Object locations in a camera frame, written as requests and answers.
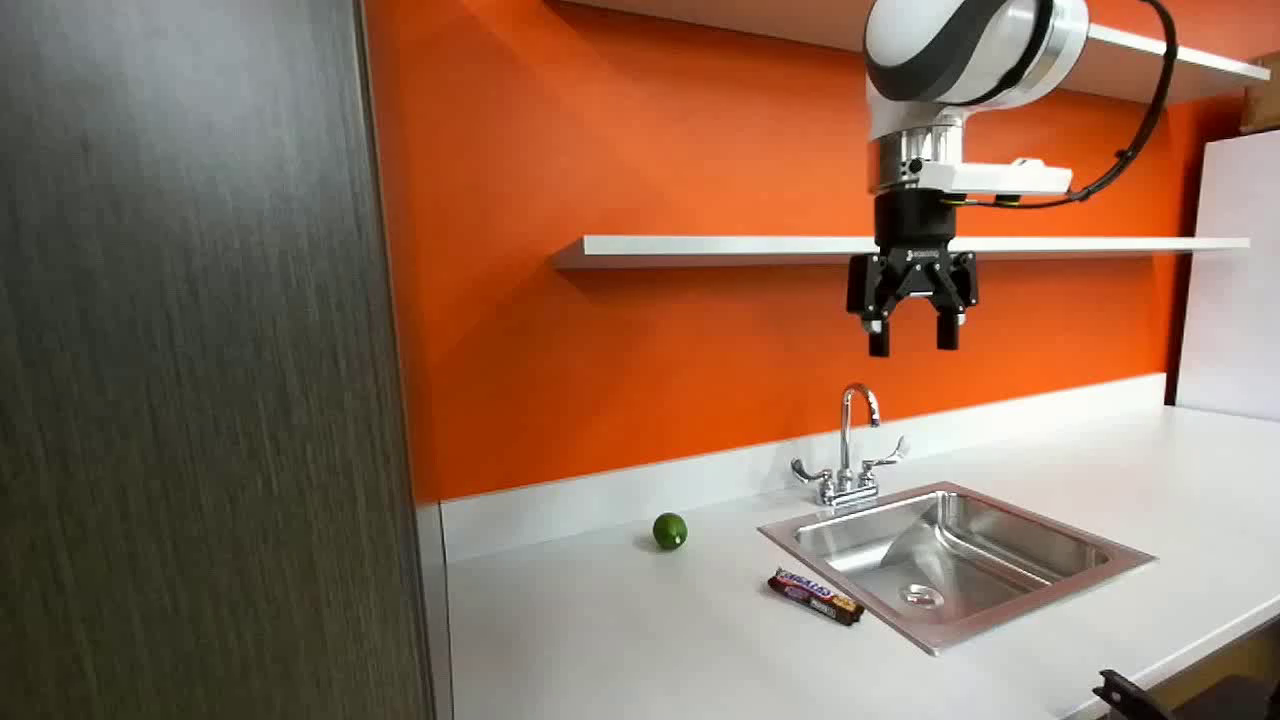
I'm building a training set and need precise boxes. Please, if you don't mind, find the stainless steel sink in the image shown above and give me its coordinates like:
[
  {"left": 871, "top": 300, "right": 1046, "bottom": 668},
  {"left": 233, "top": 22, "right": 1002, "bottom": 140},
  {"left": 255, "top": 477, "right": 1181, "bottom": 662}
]
[{"left": 756, "top": 477, "right": 1159, "bottom": 662}]

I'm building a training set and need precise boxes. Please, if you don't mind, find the white appliance panel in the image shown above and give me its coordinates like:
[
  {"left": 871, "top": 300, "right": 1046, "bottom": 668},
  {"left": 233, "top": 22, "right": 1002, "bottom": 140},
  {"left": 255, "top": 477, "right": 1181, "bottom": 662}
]
[{"left": 1172, "top": 130, "right": 1280, "bottom": 424}]

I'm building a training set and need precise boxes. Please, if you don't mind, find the dark wood cabinet panel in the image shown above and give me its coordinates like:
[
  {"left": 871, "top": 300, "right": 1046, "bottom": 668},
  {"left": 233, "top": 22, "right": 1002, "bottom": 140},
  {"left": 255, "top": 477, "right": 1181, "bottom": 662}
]
[{"left": 0, "top": 0, "right": 442, "bottom": 720}]

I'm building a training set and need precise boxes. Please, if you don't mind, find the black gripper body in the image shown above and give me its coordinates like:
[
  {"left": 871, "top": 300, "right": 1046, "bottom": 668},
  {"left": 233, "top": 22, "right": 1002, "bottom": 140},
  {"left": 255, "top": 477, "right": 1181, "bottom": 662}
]
[{"left": 843, "top": 184, "right": 984, "bottom": 324}]

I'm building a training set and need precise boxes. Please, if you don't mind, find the thin white wall shelf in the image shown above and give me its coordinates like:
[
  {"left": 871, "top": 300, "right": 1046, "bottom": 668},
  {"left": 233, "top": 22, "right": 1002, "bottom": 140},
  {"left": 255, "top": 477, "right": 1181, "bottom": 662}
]
[{"left": 551, "top": 232, "right": 1258, "bottom": 278}]

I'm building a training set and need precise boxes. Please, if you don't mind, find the chrome sink faucet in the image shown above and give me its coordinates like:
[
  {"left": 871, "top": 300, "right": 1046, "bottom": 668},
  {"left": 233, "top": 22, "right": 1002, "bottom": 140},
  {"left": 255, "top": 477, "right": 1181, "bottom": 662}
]
[{"left": 787, "top": 380, "right": 911, "bottom": 519}]

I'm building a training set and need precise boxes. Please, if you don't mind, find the brown snack packet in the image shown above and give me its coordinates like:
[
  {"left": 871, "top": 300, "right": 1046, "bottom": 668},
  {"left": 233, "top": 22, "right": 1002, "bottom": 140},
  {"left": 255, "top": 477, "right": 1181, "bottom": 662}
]
[{"left": 763, "top": 563, "right": 869, "bottom": 630}]

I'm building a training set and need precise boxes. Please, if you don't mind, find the green lime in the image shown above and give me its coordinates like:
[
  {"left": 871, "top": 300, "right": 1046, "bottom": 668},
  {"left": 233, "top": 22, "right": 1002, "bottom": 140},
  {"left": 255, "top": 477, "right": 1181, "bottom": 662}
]
[{"left": 649, "top": 510, "right": 693, "bottom": 557}]

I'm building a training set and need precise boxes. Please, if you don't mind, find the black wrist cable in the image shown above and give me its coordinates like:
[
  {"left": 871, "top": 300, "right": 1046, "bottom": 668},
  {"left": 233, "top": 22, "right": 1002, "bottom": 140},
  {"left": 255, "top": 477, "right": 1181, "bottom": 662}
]
[{"left": 992, "top": 0, "right": 1184, "bottom": 216}]

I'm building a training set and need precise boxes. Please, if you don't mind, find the thick white wall shelf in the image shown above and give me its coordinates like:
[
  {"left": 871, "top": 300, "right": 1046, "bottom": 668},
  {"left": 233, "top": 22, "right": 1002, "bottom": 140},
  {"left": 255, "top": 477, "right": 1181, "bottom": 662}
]
[{"left": 558, "top": 0, "right": 1278, "bottom": 110}]

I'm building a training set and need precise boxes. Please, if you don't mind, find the white backsplash strip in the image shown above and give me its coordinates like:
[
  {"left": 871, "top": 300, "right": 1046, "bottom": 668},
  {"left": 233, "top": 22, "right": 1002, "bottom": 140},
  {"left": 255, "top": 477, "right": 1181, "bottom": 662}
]
[{"left": 414, "top": 368, "right": 1172, "bottom": 567}]

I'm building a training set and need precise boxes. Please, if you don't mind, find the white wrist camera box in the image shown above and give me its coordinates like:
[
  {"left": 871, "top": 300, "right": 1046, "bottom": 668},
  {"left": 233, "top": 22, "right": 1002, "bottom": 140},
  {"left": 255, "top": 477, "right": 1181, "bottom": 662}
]
[{"left": 918, "top": 156, "right": 1080, "bottom": 210}]

